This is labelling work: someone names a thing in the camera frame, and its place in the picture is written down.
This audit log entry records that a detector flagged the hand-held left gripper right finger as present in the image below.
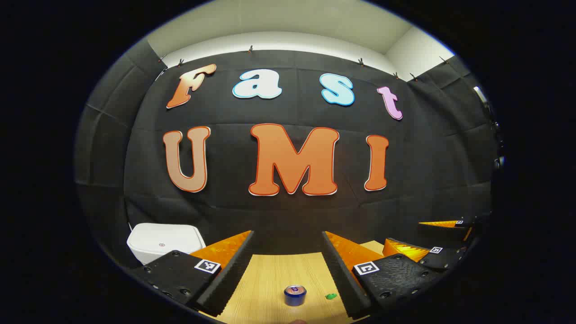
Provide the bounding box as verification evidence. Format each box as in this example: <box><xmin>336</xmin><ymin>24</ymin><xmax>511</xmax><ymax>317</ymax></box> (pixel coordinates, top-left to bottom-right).
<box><xmin>321</xmin><ymin>231</ymin><xmax>444</xmax><ymax>321</ymax></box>

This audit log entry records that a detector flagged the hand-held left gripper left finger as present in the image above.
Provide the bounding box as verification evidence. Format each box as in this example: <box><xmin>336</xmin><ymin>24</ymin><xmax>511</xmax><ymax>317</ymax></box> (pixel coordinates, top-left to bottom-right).
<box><xmin>130</xmin><ymin>230</ymin><xmax>255</xmax><ymax>317</ymax></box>

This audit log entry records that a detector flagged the blue pop can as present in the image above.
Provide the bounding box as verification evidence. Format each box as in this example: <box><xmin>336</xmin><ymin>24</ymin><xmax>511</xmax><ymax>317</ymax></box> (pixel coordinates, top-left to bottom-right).
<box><xmin>284</xmin><ymin>285</ymin><xmax>307</xmax><ymax>307</ymax></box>

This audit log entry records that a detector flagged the white desktop garbage bin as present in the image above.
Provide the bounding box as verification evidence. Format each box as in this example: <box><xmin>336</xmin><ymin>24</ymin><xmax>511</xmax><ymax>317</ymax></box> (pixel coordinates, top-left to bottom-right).
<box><xmin>127</xmin><ymin>223</ymin><xmax>207</xmax><ymax>265</ymax></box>

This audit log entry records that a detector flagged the wooden desktop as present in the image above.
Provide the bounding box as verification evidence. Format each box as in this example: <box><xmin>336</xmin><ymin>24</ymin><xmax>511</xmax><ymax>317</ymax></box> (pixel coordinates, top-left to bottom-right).
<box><xmin>198</xmin><ymin>240</ymin><xmax>387</xmax><ymax>324</ymax></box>

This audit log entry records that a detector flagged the black backdrop cloth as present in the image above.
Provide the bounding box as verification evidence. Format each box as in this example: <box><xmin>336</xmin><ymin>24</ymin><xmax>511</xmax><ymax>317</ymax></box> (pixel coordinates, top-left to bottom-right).
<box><xmin>74</xmin><ymin>38</ymin><xmax>495</xmax><ymax>270</ymax></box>

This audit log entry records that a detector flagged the row of small cloth clips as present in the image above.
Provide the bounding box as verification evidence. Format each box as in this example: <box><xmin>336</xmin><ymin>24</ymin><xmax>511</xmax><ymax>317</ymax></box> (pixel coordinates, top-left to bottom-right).
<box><xmin>157</xmin><ymin>45</ymin><xmax>450</xmax><ymax>82</ymax></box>

